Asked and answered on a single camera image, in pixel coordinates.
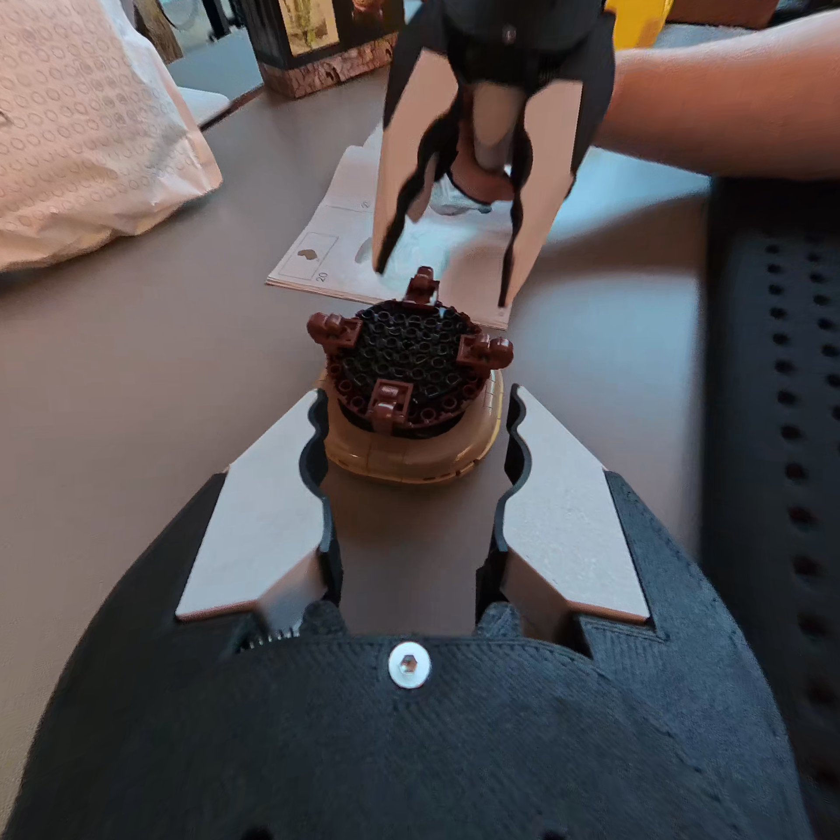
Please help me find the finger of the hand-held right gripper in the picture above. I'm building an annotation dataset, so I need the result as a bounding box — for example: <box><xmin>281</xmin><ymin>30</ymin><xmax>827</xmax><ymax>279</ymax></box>
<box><xmin>497</xmin><ymin>79</ymin><xmax>586</xmax><ymax>309</ymax></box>
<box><xmin>371</xmin><ymin>49</ymin><xmax>463</xmax><ymax>277</ymax></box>

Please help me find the white patterned paper bag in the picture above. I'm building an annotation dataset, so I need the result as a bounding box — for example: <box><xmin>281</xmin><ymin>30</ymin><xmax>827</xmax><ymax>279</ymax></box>
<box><xmin>0</xmin><ymin>0</ymin><xmax>224</xmax><ymax>273</ymax></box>

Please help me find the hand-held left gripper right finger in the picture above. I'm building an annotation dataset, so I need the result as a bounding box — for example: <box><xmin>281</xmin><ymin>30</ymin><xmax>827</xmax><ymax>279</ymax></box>
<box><xmin>476</xmin><ymin>384</ymin><xmax>652</xmax><ymax>644</ymax></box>

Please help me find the black printed toy box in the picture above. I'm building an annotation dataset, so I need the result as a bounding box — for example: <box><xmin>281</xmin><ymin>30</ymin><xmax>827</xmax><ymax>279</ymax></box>
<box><xmin>243</xmin><ymin>0</ymin><xmax>421</xmax><ymax>99</ymax></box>

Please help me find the person's right forearm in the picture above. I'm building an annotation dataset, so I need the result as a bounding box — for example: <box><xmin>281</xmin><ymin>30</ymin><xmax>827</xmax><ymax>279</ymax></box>
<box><xmin>594</xmin><ymin>10</ymin><xmax>840</xmax><ymax>181</ymax></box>

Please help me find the brick instruction booklet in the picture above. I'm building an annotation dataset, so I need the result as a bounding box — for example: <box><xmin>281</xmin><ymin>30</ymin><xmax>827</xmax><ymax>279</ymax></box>
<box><xmin>266</xmin><ymin>125</ymin><xmax>578</xmax><ymax>331</ymax></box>

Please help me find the tan and brown brick model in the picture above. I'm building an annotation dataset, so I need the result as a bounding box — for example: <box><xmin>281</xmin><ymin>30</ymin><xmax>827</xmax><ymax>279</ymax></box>
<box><xmin>306</xmin><ymin>266</ymin><xmax>515</xmax><ymax>485</ymax></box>

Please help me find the yellow box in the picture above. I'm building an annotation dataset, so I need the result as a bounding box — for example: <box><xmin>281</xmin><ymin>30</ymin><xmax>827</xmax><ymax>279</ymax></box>
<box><xmin>604</xmin><ymin>0</ymin><xmax>677</xmax><ymax>50</ymax></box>

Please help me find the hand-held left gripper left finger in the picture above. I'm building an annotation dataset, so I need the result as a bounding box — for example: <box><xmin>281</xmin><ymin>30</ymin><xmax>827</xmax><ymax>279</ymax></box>
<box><xmin>175</xmin><ymin>388</ymin><xmax>344</xmax><ymax>634</ymax></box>

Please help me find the black perforated chair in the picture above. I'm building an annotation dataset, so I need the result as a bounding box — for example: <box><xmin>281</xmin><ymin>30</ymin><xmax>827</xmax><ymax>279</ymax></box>
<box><xmin>699</xmin><ymin>177</ymin><xmax>840</xmax><ymax>840</ymax></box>

